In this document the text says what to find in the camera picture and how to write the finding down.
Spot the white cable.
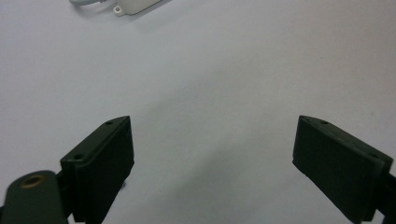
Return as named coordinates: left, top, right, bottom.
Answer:
left=68, top=0, right=109, bottom=7

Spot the white power strip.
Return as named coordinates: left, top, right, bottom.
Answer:
left=112, top=0, right=163, bottom=17

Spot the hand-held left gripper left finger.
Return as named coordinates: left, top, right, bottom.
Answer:
left=60, top=115, right=135, bottom=224

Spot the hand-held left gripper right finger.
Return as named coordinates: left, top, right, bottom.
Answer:
left=291, top=115, right=394, bottom=224

